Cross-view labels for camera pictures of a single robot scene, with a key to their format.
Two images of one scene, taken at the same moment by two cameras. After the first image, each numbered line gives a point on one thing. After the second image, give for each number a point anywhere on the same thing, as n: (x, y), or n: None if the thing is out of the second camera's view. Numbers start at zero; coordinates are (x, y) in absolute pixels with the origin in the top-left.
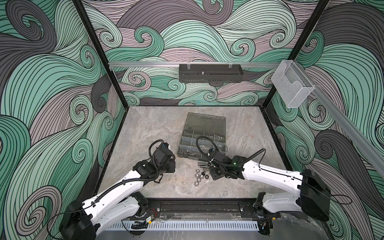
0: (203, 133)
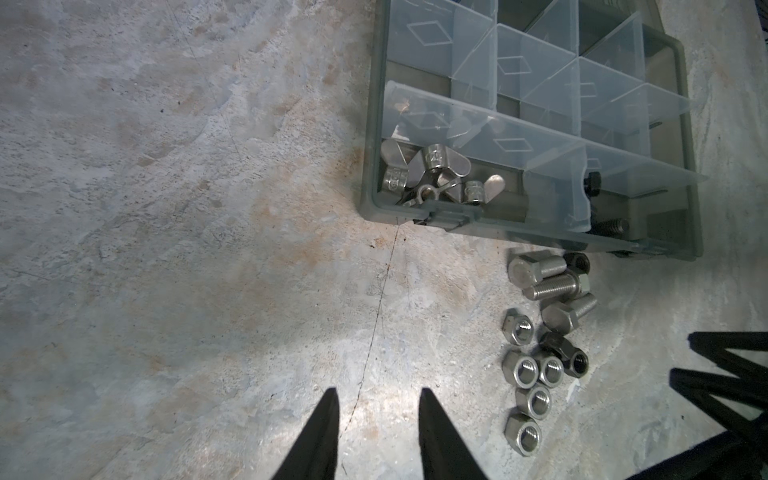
0: (589, 109)
